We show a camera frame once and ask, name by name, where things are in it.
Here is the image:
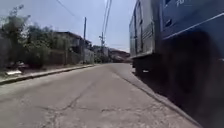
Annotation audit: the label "distant buildings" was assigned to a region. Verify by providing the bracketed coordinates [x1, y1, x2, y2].
[93, 45, 132, 64]

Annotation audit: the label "distant utility pole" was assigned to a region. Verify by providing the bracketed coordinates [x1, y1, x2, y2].
[98, 31, 106, 59]

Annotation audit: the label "grey truck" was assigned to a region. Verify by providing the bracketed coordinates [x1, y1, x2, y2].
[128, 0, 161, 77]

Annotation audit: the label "grey asphalt road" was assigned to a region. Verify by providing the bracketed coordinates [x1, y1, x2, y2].
[0, 62, 203, 128]

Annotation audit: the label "building with dark roof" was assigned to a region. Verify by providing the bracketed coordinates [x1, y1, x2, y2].
[53, 31, 95, 65]

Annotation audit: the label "fence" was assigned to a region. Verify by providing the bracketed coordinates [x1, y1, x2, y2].
[46, 48, 95, 66]

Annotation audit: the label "concrete kerb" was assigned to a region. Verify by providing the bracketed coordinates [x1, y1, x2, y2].
[0, 63, 98, 86]

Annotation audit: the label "blue truck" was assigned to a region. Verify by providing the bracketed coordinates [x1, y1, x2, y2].
[156, 0, 224, 128]

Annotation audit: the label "green trees and bushes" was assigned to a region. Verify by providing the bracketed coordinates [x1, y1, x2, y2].
[0, 4, 73, 71]

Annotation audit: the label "overhead wires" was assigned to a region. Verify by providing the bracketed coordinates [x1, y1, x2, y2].
[54, 0, 113, 38]

